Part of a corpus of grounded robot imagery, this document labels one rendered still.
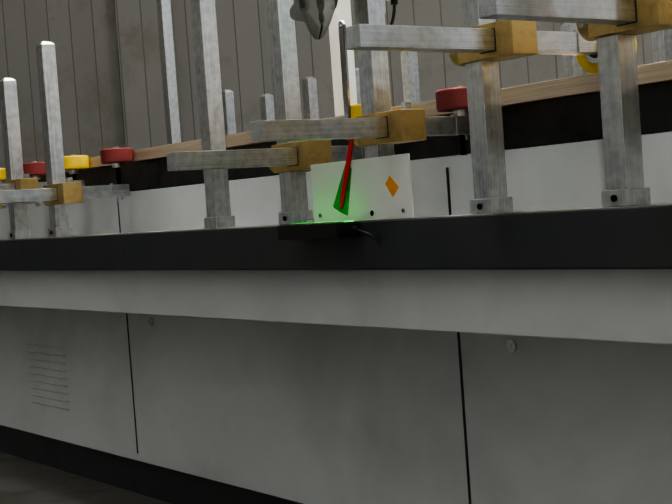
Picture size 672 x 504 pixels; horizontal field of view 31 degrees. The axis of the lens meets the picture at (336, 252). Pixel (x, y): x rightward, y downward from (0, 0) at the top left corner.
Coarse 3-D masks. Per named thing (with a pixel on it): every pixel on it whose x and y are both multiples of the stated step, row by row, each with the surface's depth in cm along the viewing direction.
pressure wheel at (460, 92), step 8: (448, 88) 202; (456, 88) 202; (464, 88) 202; (440, 96) 203; (448, 96) 202; (456, 96) 202; (464, 96) 202; (440, 104) 204; (448, 104) 202; (456, 104) 202; (464, 104) 202; (456, 112) 205; (464, 112) 204; (464, 136) 205; (464, 144) 205; (464, 152) 205
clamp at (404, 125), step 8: (384, 112) 195; (392, 112) 193; (400, 112) 191; (408, 112) 192; (416, 112) 193; (424, 112) 194; (392, 120) 193; (400, 120) 192; (408, 120) 192; (416, 120) 193; (424, 120) 194; (392, 128) 193; (400, 128) 192; (408, 128) 192; (416, 128) 193; (424, 128) 194; (392, 136) 193; (400, 136) 192; (408, 136) 192; (416, 136) 193; (424, 136) 194; (360, 144) 200; (368, 144) 198; (376, 144) 197; (384, 144) 198
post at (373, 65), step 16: (368, 0) 197; (368, 16) 197; (384, 16) 199; (368, 64) 198; (384, 64) 199; (368, 80) 198; (384, 80) 199; (368, 96) 199; (384, 96) 199; (368, 112) 199
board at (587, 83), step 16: (656, 64) 178; (560, 80) 193; (576, 80) 190; (592, 80) 188; (640, 80) 180; (656, 80) 178; (512, 96) 201; (528, 96) 199; (544, 96) 196; (560, 96) 193; (432, 112) 217; (448, 112) 214; (176, 144) 290; (192, 144) 284; (240, 144) 268; (96, 160) 323; (144, 160) 305
